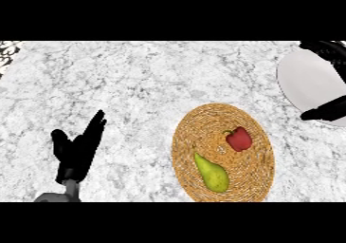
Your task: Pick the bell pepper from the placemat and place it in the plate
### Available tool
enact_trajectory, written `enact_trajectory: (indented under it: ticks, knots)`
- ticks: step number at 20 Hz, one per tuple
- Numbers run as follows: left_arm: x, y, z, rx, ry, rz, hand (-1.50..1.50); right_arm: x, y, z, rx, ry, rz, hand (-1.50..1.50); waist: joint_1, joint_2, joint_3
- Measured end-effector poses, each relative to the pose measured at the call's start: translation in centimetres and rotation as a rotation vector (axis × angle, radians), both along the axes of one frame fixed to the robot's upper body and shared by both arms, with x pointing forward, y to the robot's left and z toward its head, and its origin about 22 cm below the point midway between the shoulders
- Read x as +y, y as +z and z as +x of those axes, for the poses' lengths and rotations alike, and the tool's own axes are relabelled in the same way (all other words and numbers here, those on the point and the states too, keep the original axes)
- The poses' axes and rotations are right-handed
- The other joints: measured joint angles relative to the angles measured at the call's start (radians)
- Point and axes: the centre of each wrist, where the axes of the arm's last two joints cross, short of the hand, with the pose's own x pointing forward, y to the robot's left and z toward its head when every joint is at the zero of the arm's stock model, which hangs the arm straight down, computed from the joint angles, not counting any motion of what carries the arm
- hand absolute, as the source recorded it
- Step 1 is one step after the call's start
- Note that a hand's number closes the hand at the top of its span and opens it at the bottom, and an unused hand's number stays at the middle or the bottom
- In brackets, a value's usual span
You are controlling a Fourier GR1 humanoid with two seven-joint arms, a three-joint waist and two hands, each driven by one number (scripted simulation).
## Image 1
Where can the red bell pepper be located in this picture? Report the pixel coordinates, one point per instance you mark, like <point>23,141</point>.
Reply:
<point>239,139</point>

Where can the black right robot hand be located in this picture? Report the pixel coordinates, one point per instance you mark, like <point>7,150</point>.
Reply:
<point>336,60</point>

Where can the green pear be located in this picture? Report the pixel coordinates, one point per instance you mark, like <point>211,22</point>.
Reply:
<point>212,174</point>

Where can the woven wicker placemat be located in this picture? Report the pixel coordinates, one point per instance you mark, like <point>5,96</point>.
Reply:
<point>212,133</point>

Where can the white plate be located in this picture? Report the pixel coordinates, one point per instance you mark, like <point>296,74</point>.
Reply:
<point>308,83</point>

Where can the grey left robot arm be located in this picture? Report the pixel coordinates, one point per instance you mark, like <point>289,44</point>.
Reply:
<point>67,193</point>

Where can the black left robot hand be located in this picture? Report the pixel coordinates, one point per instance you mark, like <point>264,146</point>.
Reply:
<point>79,152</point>

